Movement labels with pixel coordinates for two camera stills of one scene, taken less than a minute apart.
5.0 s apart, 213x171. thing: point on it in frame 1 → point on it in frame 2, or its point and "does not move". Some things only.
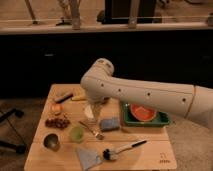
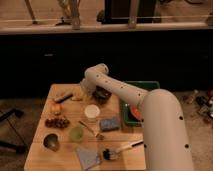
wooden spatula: (98, 136) does not move
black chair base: (19, 148) does not move
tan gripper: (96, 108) → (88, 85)
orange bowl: (142, 113) does not move
